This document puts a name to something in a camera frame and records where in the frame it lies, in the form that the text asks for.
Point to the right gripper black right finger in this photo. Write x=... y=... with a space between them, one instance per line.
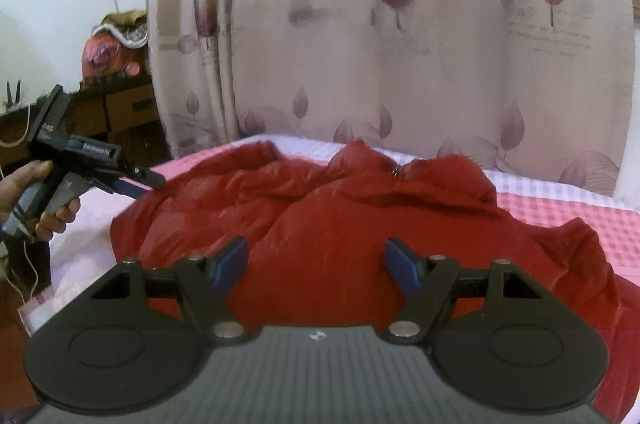
x=427 y=284

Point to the person's left hand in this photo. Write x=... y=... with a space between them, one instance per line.
x=26 y=208

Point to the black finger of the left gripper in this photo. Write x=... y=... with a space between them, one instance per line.
x=123 y=188
x=141 y=176

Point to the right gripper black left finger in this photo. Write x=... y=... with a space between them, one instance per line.
x=205 y=283

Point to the dark wooden cabinet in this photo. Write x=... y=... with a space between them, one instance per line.
x=122 y=113

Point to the pink checkered bed sheet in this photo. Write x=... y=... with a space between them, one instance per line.
x=85 y=251

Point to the beige curtain with leaf print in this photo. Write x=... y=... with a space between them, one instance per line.
x=536 y=88

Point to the red puffy down jacket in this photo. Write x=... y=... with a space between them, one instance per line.
x=317 y=232

